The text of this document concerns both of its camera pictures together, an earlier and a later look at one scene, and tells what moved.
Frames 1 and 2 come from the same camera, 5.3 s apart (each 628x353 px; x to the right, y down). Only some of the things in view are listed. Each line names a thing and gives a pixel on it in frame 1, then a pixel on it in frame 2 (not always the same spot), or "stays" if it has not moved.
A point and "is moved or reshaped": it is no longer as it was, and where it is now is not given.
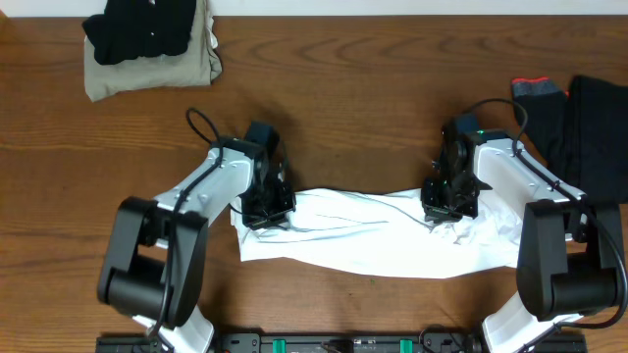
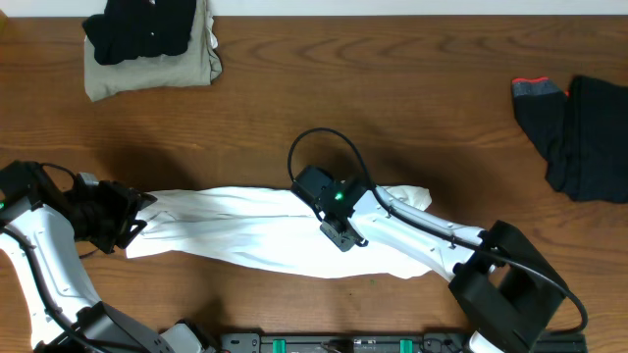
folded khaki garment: [197, 65] stays
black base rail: [426, 341] stays
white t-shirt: [369, 234] is moved or reshaped
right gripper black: [434, 208] -> [342, 244]
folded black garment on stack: [129, 29] stays
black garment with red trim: [547, 111] stays
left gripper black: [268, 213] -> [124, 216]
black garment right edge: [598, 139] stays
